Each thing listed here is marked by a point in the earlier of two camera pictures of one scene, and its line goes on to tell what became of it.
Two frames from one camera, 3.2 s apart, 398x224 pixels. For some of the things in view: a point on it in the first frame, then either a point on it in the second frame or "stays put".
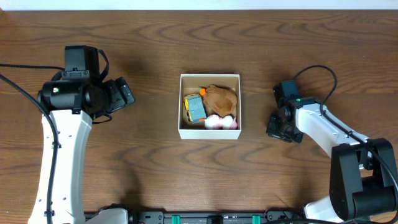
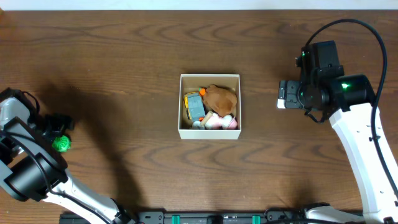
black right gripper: (272, 130) to (288, 94)
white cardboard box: (189, 83) stays put
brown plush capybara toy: (219, 101) stays put
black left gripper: (123, 92) to (58, 126)
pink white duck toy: (214, 122) stays put
